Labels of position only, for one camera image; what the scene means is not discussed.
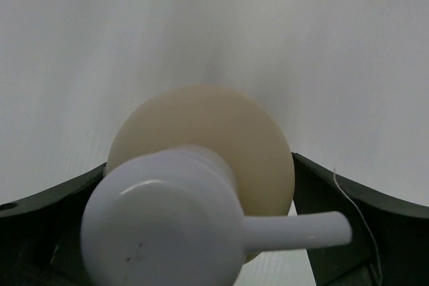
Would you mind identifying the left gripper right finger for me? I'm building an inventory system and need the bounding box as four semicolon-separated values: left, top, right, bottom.
293;153;428;285

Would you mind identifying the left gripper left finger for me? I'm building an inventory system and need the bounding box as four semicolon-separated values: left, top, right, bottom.
1;165;105;285

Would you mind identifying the cream pump bottle floral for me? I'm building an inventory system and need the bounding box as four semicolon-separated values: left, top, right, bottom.
80;85;353;285

